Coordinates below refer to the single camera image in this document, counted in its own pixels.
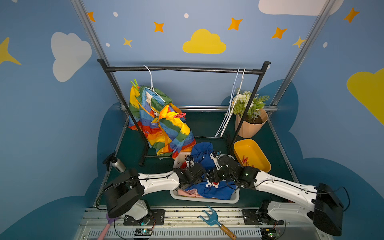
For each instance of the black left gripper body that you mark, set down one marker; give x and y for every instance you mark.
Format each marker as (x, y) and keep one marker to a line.
(199, 173)

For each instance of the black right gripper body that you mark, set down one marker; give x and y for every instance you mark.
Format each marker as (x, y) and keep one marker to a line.
(224, 172)

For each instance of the pink kids jacket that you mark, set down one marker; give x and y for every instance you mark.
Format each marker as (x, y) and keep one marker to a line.
(189, 193)

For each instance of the red clothespin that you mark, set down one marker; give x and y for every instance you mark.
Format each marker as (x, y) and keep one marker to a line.
(245, 161)

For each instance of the blue red white jacket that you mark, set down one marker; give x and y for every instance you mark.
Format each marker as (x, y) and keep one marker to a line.
(204, 154)

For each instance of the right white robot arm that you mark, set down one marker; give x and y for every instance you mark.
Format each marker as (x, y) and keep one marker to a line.
(321, 204)

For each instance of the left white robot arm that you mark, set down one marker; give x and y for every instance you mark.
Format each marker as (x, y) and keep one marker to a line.
(123, 193)

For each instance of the white hanger rainbow jacket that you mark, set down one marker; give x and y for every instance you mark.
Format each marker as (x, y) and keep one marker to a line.
(152, 83)

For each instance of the yellow plastic tray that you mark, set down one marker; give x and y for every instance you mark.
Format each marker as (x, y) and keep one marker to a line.
(249, 148)

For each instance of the blue garden fork tool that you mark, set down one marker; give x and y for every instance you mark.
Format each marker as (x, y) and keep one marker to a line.
(212, 220)

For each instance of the rainbow striped jacket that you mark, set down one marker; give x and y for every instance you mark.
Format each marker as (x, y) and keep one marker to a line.
(156, 116)

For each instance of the pink clothespin rainbow jacket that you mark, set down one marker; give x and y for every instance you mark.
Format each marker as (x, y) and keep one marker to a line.
(180, 115)

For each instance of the purple silicone spatula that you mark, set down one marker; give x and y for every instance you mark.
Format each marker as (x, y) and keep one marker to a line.
(106, 228)

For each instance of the green clothespin rainbow jacket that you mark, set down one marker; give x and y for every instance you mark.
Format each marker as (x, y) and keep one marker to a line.
(135, 84)

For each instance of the black clothes rack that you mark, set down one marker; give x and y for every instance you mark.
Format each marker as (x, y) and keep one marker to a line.
(229, 141)

